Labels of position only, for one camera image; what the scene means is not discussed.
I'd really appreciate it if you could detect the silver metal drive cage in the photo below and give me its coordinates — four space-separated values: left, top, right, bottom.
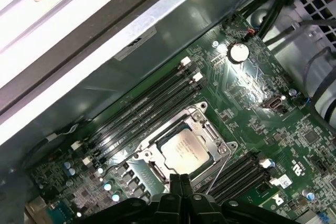
288 0 336 49

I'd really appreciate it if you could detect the thick black power cable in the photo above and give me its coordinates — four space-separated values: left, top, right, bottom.
236 0 310 44

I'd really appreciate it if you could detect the black PC case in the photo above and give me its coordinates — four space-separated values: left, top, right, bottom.
0 0 336 224

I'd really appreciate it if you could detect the thin wire white connector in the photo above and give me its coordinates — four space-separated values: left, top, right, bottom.
22 119 94 169

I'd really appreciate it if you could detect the serial port connector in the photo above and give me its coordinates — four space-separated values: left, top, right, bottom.
47 199 77 218

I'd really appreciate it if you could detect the round coin battery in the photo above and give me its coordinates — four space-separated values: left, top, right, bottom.
227 41 249 63

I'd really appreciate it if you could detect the black RAM slot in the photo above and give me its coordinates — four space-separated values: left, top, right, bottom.
220 175 283 202
201 157 271 195
81 72 204 167
208 167 274 198
194 153 263 189
93 82 204 168
78 65 197 158
70 56 192 152

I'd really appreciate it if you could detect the black white sleeved cable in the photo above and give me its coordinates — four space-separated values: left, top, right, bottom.
307 76 336 130

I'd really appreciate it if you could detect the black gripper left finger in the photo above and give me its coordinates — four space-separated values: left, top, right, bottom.
75 173 184 224

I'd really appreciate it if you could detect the metal socket cover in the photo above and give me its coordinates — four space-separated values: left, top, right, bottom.
136 108 229 183

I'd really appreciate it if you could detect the internal USB port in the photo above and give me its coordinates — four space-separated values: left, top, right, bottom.
264 98 284 111

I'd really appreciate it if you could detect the wire locking lever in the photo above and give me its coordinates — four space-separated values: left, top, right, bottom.
206 153 235 195

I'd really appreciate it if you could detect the CPU socket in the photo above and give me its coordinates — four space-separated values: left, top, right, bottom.
130 100 238 187

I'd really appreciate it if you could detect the silver CPU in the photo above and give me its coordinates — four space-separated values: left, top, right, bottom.
156 129 211 174

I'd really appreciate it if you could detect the silver rear port block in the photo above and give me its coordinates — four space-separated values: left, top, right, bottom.
25 197 48 220

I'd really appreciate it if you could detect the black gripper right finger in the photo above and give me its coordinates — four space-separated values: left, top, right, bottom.
183 173 299 224

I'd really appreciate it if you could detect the green motherboard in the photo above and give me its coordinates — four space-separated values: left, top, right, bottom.
23 11 336 224

